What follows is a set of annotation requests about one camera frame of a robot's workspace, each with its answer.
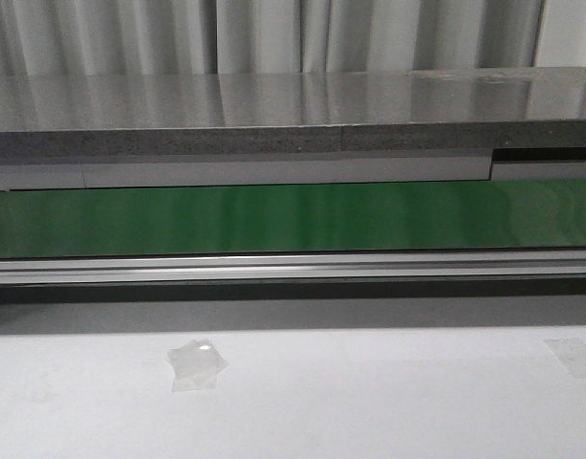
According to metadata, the clear tape patch left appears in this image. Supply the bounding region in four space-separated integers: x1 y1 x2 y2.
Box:
167 339 228 392

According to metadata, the clear tape patch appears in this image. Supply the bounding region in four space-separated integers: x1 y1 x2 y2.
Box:
544 339 586 380
167 339 228 392

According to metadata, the green conveyor belt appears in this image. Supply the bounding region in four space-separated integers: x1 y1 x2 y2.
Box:
0 179 586 259

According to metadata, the clear tape patch right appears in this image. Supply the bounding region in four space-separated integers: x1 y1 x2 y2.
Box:
544 339 586 380

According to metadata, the white pleated curtain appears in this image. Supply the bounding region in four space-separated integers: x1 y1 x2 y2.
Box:
0 0 586 77

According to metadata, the grey rear conveyor rail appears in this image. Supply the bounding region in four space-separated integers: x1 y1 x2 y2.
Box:
0 147 586 191

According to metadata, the aluminium front conveyor rail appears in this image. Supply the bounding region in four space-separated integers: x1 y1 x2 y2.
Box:
0 248 586 286

